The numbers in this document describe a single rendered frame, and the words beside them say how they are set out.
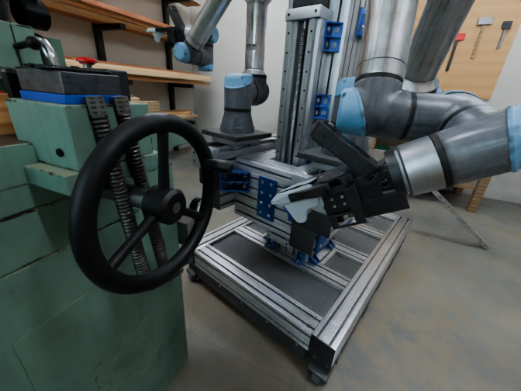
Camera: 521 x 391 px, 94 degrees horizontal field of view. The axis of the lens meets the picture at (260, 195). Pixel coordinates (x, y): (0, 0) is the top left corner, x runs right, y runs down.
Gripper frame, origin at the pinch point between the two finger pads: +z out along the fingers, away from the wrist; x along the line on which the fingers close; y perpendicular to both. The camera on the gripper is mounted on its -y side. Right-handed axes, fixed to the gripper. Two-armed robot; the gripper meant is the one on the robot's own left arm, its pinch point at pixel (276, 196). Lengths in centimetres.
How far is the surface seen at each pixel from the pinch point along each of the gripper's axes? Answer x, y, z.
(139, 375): -10, 36, 58
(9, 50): -12, -41, 28
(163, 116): -10.8, -18.8, 5.9
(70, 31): 147, -184, 205
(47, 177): -20.6, -17.7, 21.5
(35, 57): -9.1, -40.0, 28.4
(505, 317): 95, 120, -45
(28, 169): -20.6, -20.2, 25.1
